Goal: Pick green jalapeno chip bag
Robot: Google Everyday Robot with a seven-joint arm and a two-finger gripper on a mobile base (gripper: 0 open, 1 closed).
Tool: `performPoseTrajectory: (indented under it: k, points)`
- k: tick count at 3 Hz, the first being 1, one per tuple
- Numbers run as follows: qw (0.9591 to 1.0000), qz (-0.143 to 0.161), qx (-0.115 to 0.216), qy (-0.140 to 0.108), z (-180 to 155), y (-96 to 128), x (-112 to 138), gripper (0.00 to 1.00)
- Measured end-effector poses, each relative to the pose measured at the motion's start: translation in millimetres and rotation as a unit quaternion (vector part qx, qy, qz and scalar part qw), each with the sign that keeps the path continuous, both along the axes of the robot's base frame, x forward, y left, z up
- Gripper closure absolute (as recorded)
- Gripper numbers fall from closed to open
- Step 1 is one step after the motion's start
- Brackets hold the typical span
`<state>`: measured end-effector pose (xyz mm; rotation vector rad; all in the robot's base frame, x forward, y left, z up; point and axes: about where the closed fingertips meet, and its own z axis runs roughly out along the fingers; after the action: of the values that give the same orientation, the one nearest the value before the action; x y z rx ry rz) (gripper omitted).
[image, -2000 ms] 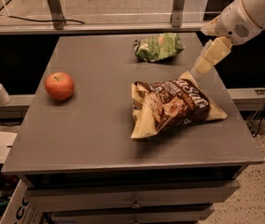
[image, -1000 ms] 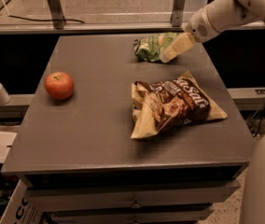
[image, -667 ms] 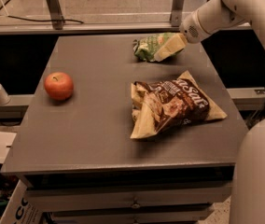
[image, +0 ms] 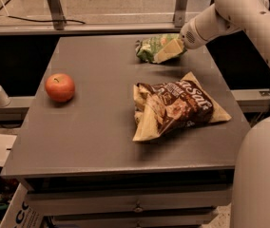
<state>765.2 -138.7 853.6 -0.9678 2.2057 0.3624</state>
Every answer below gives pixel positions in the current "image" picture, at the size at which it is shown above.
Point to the white cardboard box with lettering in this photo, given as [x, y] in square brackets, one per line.
[19, 213]

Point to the red apple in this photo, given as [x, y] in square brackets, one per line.
[60, 87]

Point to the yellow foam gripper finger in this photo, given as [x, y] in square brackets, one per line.
[171, 50]

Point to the green jalapeno chip bag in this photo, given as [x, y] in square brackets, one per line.
[147, 48]

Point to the brown and cream chip bag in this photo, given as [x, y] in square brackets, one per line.
[163, 107]

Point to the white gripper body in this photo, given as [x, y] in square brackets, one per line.
[190, 35]

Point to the grey drawer cabinet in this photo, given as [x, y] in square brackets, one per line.
[81, 165]

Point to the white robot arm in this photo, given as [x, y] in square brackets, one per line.
[250, 205]

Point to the metal frame rail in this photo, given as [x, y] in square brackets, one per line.
[96, 16]

